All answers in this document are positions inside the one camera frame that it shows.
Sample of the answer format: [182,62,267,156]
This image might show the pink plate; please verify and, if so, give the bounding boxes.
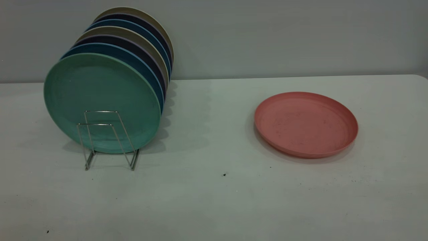
[254,92,359,159]

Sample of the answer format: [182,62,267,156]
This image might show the blue plate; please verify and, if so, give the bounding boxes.
[86,18,172,79]
[61,43,165,114]

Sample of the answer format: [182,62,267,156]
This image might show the green plate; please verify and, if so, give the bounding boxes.
[43,53,162,154]

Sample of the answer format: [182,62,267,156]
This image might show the dark purple plate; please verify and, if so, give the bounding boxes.
[94,13,173,67]
[73,34,167,101]

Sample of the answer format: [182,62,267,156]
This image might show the beige plate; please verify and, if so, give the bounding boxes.
[94,7,174,62]
[75,26,169,88]

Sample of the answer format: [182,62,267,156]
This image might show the metal wire plate rack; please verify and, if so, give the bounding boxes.
[77,110,140,171]

